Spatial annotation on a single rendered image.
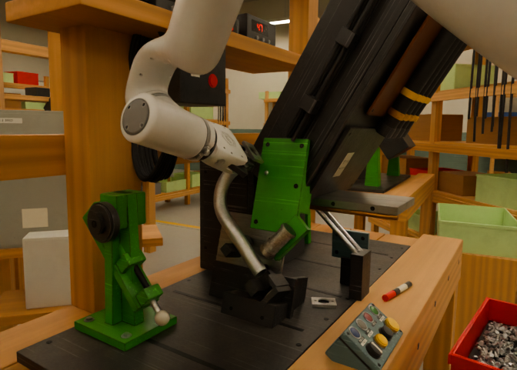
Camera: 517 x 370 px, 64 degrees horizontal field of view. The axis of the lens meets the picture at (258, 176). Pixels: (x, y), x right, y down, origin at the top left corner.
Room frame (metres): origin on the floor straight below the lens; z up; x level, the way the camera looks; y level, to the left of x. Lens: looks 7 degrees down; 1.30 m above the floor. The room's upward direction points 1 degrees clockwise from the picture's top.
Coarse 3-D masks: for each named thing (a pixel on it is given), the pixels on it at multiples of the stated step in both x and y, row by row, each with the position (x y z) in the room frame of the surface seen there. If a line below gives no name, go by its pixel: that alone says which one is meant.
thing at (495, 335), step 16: (496, 304) 0.88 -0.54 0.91; (512, 304) 0.86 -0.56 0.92; (480, 320) 0.82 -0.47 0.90; (496, 320) 0.88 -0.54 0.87; (512, 320) 0.86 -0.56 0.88; (464, 336) 0.72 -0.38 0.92; (480, 336) 0.81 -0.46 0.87; (496, 336) 0.79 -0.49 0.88; (512, 336) 0.79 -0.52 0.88; (464, 352) 0.72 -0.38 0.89; (480, 352) 0.73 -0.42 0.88; (496, 352) 0.73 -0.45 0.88; (512, 352) 0.73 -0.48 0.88; (464, 368) 0.64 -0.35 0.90; (480, 368) 0.63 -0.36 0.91; (496, 368) 0.62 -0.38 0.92; (512, 368) 0.67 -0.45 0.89
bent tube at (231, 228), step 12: (252, 156) 0.89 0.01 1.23; (228, 180) 0.93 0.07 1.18; (216, 192) 0.92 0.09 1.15; (216, 204) 0.92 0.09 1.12; (228, 216) 0.90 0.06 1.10; (228, 228) 0.88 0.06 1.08; (240, 240) 0.86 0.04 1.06; (240, 252) 0.85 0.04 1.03; (252, 252) 0.84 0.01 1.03; (252, 264) 0.83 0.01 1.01
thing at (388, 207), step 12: (336, 192) 1.06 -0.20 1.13; (348, 192) 1.07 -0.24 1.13; (360, 192) 1.07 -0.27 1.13; (312, 204) 0.98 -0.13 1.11; (324, 204) 0.96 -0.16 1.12; (336, 204) 0.95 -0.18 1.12; (348, 204) 0.93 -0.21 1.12; (360, 204) 0.92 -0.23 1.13; (372, 204) 0.90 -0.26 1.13; (384, 204) 0.91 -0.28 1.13; (396, 204) 0.91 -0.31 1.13; (408, 204) 0.95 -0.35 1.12; (372, 216) 0.90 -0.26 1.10; (384, 216) 0.89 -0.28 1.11; (396, 216) 0.87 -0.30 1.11
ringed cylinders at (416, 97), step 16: (448, 32) 0.93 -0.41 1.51; (432, 48) 0.94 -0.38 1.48; (448, 48) 0.94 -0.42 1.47; (464, 48) 1.05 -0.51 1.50; (432, 64) 0.95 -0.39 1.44; (448, 64) 1.03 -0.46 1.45; (416, 80) 0.96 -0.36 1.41; (432, 80) 1.00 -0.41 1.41; (400, 96) 0.98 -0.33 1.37; (416, 96) 0.97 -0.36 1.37; (400, 112) 0.98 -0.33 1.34; (416, 112) 1.10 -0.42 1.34; (384, 128) 0.99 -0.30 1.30; (400, 128) 1.04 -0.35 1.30
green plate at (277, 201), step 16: (272, 144) 0.94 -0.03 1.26; (288, 144) 0.92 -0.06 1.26; (304, 144) 0.90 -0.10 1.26; (272, 160) 0.93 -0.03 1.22; (288, 160) 0.91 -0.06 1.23; (304, 160) 0.89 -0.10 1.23; (272, 176) 0.92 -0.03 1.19; (288, 176) 0.90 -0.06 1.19; (304, 176) 0.88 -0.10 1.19; (256, 192) 0.93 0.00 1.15; (272, 192) 0.90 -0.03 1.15; (288, 192) 0.88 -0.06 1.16; (304, 192) 0.91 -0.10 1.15; (256, 208) 0.92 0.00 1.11; (272, 208) 0.89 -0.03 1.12; (288, 208) 0.87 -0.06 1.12; (304, 208) 0.91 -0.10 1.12; (256, 224) 0.90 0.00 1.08; (272, 224) 0.88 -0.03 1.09
